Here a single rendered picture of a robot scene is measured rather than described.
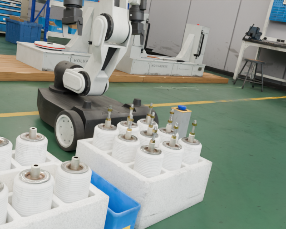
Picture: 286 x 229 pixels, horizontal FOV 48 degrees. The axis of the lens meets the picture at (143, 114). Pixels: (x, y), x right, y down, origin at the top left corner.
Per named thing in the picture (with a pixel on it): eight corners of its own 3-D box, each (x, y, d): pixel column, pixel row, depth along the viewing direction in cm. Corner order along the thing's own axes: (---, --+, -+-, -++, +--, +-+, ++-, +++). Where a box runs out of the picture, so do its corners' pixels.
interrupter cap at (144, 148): (165, 152, 113) (165, 151, 113) (153, 157, 107) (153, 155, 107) (148, 145, 117) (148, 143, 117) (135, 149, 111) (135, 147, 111)
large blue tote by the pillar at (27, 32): (2, 40, 542) (4, 17, 533) (25, 42, 574) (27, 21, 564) (18, 45, 513) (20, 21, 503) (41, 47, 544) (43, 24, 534)
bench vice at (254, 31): (253, 40, 557) (256, 25, 550) (262, 42, 545) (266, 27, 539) (241, 37, 528) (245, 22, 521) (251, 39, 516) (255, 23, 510)
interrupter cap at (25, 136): (15, 135, 104) (15, 133, 104) (37, 132, 109) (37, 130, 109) (27, 143, 99) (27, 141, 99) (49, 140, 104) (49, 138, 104)
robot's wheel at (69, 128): (51, 142, 167) (56, 105, 162) (60, 141, 170) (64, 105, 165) (73, 158, 154) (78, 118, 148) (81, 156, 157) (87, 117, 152)
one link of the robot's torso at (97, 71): (66, 86, 189) (94, 9, 166) (94, 86, 203) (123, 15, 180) (79, 102, 180) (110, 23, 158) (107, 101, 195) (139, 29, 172)
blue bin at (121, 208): (57, 201, 116) (61, 171, 113) (82, 194, 124) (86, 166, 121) (110, 250, 97) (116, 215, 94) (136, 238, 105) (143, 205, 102)
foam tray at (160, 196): (71, 180, 133) (76, 139, 128) (137, 163, 161) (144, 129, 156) (138, 232, 108) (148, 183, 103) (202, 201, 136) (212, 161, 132)
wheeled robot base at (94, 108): (18, 110, 198) (22, 56, 190) (87, 106, 235) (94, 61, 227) (76, 150, 157) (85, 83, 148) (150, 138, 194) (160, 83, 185)
